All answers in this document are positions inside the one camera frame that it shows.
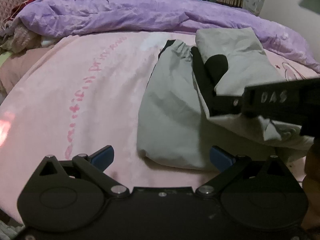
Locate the grey and black jacket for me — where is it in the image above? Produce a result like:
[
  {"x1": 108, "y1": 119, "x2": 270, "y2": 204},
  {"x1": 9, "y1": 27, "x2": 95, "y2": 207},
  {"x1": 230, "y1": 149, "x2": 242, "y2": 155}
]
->
[{"x1": 137, "y1": 28, "x2": 313, "y2": 170}]

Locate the pink bed sheet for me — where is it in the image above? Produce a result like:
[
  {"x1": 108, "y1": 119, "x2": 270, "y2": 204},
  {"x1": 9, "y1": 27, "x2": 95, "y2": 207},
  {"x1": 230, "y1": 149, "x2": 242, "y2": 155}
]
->
[{"x1": 1, "y1": 28, "x2": 317, "y2": 222}]

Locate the clothes heap beside pillow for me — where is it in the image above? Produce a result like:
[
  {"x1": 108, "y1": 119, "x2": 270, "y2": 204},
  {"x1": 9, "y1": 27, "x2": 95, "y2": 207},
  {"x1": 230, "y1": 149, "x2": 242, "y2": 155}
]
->
[{"x1": 1, "y1": 0, "x2": 60, "y2": 54}]

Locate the purple duvet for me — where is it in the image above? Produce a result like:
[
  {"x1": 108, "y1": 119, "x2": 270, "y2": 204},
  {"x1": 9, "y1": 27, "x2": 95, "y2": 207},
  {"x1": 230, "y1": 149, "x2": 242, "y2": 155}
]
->
[{"x1": 16, "y1": 0, "x2": 319, "y2": 72}]

